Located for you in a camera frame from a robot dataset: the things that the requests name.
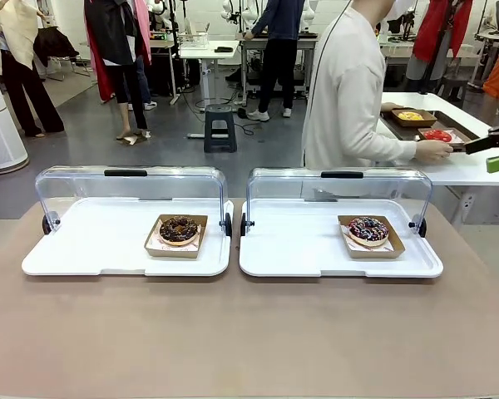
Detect red glazed donut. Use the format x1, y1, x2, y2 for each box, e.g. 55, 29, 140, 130
422, 129, 453, 142
417, 126, 467, 153

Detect dark brown serving tray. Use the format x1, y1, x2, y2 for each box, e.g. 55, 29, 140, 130
378, 106, 482, 153

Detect person's right forearm cream sleeve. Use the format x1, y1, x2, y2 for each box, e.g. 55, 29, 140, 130
369, 136, 417, 161

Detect sprinkled chocolate donut in box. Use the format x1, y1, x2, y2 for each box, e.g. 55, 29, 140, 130
337, 214, 406, 260

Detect chocolate donut with rainbow sprinkles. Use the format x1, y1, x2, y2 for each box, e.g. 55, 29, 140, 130
348, 216, 389, 246

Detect person in cream cardigan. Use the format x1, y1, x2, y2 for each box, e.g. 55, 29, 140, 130
302, 0, 417, 171

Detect person in navy sweater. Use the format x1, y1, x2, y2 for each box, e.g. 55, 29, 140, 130
245, 0, 305, 122

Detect chocolate glazed donut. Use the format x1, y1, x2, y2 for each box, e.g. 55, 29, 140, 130
159, 215, 200, 245

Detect person's right hand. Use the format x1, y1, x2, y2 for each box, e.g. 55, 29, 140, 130
413, 139, 455, 162

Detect white rectangular table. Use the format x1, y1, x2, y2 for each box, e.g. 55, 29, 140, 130
373, 91, 499, 228

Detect mannequin with red coat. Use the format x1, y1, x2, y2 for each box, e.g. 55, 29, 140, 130
405, 0, 473, 96

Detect clear plastic dome lid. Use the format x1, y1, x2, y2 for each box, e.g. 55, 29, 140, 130
247, 167, 433, 239
35, 165, 234, 239

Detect white printed paper liner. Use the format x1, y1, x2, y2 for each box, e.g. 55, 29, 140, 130
147, 224, 203, 253
341, 226, 396, 254

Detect white plastic display tray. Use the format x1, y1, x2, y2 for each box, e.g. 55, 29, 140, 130
239, 198, 444, 278
22, 198, 235, 278

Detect grey plastic step stool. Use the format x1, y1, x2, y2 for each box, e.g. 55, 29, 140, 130
202, 105, 238, 154

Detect white background desk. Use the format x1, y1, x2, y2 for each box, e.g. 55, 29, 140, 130
178, 39, 241, 106

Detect mannequin black pink red clothes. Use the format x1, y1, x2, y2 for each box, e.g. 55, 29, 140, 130
84, 0, 153, 142

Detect black jacket on chair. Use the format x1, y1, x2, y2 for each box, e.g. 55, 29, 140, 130
32, 27, 92, 82

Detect mannequin cream top black trousers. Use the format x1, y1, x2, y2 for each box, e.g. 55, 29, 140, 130
0, 0, 66, 138

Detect white cylindrical air purifier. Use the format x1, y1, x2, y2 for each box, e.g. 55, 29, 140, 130
0, 62, 29, 172

